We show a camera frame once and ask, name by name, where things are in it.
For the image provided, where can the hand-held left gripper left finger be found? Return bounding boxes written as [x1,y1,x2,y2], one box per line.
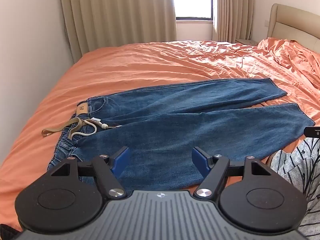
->
[47,147,131,200]

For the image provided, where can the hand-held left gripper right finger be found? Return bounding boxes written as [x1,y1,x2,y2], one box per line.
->
[191,147,272,202]

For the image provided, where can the blue denim pants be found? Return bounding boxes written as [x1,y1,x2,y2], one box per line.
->
[47,78,315,191]

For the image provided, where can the person's grey patterned clothing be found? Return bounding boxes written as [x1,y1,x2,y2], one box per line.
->
[269,137,320,236]

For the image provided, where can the tan fabric belt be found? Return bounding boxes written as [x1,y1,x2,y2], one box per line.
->
[42,118,83,138]

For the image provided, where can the crumpled orange duvet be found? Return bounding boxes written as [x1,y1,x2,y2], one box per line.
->
[257,37,320,98]

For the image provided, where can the orange bed sheet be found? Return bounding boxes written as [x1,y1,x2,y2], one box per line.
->
[0,40,320,233]

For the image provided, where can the beige padded headboard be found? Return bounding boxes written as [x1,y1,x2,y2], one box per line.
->
[267,3,320,46]

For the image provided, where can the beige nightstand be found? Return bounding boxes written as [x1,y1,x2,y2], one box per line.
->
[235,38,259,46]

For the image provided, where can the beige curtain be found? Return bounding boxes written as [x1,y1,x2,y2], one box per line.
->
[58,0,177,63]
[212,0,255,43]

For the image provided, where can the window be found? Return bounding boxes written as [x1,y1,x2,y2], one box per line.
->
[172,0,214,22]

